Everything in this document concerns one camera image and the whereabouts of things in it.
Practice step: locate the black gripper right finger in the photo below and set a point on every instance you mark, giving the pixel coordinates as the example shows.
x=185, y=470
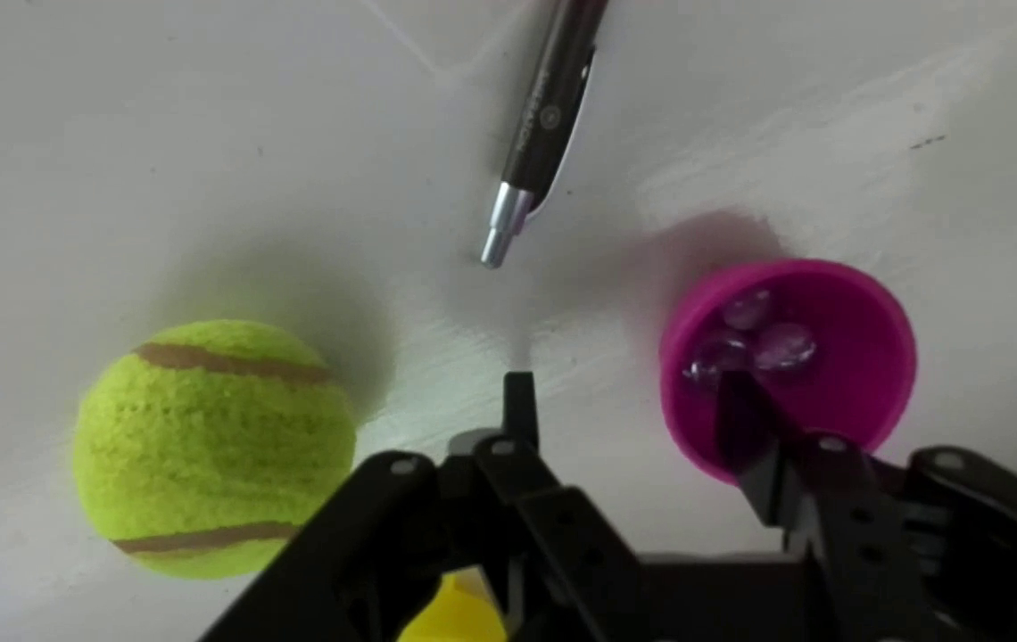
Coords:
x=839, y=520

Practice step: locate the black pen with silver tip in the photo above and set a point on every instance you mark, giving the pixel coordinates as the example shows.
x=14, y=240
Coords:
x=549, y=107

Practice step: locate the clear glass bead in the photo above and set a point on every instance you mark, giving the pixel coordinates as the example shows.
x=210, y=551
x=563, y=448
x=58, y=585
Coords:
x=749, y=310
x=708, y=357
x=787, y=347

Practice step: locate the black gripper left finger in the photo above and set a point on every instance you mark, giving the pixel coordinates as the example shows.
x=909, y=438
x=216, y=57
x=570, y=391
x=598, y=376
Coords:
x=519, y=476

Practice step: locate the yellow-green tennis ball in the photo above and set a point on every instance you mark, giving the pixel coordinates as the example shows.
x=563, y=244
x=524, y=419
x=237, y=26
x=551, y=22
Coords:
x=212, y=448

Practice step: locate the pink plastic bowl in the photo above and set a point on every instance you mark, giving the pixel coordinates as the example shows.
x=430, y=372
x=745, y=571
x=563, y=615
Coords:
x=851, y=357

